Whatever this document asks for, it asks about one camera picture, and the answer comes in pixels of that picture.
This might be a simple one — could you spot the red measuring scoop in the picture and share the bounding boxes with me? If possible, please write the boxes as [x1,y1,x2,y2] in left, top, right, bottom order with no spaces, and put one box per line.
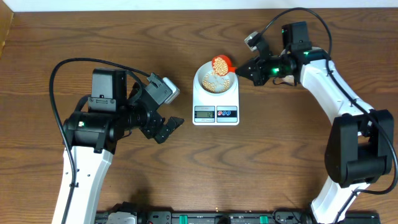
[211,55,236,77]

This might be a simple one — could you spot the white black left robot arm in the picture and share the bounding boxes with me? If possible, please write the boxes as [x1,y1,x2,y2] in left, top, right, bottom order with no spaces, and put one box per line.
[52,68,184,223]

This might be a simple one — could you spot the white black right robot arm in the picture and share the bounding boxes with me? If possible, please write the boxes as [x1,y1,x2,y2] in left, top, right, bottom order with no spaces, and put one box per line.
[236,22,397,223]

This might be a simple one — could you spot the soybeans in bowl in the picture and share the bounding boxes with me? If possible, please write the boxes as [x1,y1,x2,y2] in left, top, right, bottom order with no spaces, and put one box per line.
[202,71,231,93]

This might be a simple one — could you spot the grey round bowl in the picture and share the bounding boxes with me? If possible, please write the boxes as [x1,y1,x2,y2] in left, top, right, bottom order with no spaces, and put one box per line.
[194,62,238,95]

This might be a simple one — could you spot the white digital kitchen scale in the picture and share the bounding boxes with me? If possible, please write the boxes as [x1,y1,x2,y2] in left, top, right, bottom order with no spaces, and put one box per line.
[192,79,240,126]

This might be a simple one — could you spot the brown cardboard box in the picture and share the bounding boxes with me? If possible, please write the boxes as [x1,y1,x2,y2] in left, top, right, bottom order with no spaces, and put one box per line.
[0,0,14,55]

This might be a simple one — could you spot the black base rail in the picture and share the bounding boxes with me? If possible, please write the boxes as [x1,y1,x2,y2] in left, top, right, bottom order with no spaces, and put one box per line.
[95,201,382,224]

